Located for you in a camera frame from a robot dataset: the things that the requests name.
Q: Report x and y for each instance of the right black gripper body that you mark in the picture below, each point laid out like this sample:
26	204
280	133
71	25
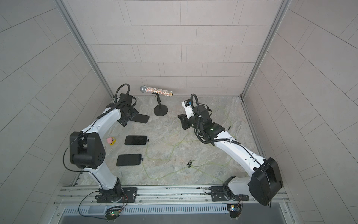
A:
194	122

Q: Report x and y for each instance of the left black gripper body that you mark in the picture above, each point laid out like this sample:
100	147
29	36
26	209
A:
132	113

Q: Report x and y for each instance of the black smartphone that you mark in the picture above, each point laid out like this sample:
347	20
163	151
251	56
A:
140	118
129	160
136	140

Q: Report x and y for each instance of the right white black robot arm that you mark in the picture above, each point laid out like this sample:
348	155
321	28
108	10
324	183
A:
265	177

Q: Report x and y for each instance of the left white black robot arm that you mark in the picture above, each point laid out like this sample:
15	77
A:
87	151

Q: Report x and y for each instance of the glitter silver microphone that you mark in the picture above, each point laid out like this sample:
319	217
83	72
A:
151	90

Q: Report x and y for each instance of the pink yellow small toy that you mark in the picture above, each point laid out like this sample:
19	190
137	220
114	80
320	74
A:
111	141

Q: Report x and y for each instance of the black round microphone stand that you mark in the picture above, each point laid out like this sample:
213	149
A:
160	109

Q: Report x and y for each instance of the right green circuit board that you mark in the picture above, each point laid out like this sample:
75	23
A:
234	210

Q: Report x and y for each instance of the green circuit board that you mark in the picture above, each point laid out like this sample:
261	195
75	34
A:
113	213
234	210

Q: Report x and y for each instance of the left green circuit board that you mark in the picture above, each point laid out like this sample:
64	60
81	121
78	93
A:
113	213

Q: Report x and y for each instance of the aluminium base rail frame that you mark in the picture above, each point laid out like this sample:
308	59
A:
148	194

